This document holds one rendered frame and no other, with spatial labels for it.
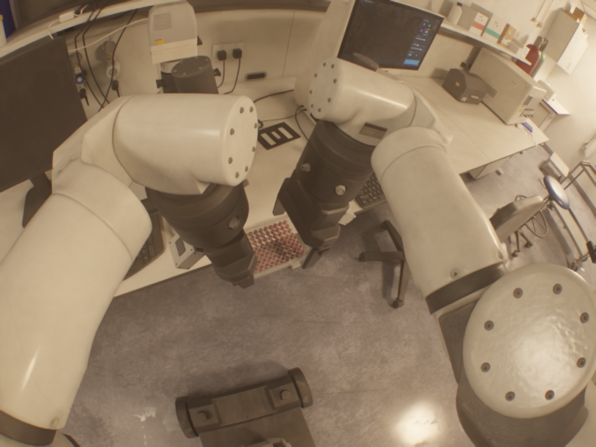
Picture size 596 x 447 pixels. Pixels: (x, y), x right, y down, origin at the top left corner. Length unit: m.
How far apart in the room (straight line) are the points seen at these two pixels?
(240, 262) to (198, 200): 0.13
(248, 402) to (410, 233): 1.11
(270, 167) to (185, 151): 0.78
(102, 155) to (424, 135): 0.25
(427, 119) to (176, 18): 0.52
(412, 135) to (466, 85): 1.96
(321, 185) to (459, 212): 0.18
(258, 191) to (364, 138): 0.63
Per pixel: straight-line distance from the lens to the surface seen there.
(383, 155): 0.23
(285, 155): 1.01
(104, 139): 0.22
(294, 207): 0.39
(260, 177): 0.92
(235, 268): 0.34
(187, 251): 0.36
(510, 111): 2.48
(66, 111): 0.81
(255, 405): 1.24
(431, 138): 0.24
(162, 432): 1.51
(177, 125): 0.19
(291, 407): 1.26
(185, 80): 0.24
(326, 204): 0.35
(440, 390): 1.80
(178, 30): 0.65
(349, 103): 0.26
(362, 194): 0.95
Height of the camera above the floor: 1.43
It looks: 55 degrees down
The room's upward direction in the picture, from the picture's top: 18 degrees clockwise
